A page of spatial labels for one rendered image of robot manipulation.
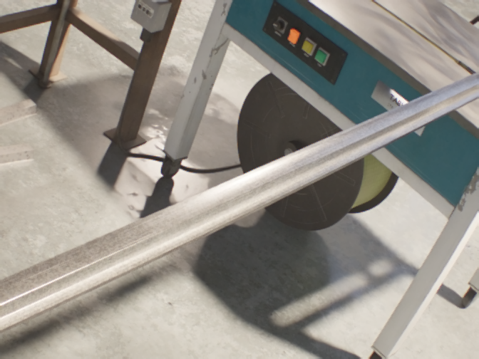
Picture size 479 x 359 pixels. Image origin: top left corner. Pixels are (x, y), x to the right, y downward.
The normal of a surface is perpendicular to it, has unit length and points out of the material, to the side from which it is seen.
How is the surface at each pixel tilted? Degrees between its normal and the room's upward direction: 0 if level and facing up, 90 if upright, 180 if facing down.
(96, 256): 0
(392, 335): 90
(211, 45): 90
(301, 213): 90
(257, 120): 90
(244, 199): 75
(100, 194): 0
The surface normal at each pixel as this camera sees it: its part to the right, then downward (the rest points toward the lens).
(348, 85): -0.69, 0.21
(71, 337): 0.32, -0.78
